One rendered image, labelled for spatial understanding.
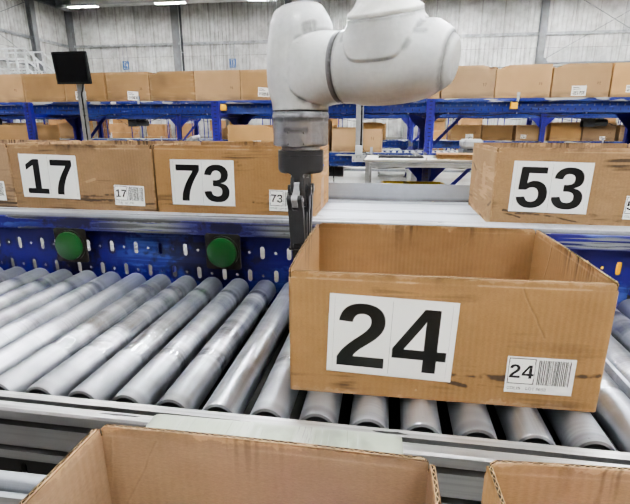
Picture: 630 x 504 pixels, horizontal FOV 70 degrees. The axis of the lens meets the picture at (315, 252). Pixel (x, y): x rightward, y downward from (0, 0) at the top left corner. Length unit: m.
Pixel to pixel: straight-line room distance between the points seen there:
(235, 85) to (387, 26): 5.27
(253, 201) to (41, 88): 6.16
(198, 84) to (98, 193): 4.83
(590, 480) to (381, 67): 0.50
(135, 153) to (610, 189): 1.07
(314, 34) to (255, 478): 0.57
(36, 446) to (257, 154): 0.70
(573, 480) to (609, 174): 0.81
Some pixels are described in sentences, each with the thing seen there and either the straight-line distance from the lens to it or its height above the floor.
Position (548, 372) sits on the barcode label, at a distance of 0.64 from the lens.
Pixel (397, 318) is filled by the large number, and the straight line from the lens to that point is 0.58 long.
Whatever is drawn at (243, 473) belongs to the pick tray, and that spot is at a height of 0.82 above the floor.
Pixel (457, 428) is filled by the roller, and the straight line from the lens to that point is 0.62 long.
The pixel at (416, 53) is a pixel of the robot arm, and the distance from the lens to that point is 0.63.
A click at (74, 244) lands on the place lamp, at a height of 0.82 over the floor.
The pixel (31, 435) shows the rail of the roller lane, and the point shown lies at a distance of 0.73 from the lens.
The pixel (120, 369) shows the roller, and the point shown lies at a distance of 0.76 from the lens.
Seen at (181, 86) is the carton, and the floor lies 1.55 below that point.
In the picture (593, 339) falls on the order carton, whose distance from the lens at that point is 0.64.
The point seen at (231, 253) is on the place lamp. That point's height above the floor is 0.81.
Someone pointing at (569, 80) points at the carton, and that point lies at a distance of 5.89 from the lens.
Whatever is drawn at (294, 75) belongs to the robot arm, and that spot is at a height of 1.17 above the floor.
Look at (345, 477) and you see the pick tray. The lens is 0.40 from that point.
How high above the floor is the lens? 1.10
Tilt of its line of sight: 16 degrees down
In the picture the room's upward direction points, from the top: straight up
